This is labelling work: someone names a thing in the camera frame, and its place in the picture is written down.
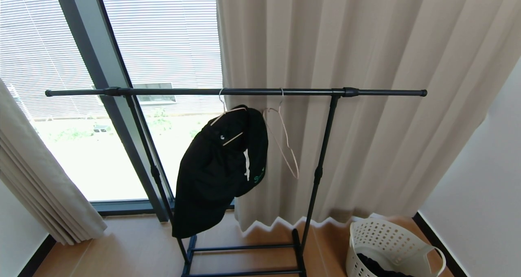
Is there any pink clothes hanger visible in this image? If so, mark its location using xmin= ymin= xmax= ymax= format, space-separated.
xmin=261 ymin=88 xmax=300 ymax=180
xmin=209 ymin=88 xmax=248 ymax=147

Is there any black clothes rack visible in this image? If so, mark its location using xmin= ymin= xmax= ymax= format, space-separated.
xmin=44 ymin=86 xmax=428 ymax=277

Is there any white laundry basket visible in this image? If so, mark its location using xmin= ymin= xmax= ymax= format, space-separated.
xmin=345 ymin=217 xmax=447 ymax=277

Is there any beige curtain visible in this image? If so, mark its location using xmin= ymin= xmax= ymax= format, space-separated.
xmin=216 ymin=0 xmax=521 ymax=233
xmin=0 ymin=79 xmax=109 ymax=246

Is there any black garment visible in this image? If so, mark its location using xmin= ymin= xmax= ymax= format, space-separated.
xmin=357 ymin=252 xmax=416 ymax=277

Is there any window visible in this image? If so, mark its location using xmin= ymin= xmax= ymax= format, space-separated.
xmin=0 ymin=0 xmax=237 ymax=223

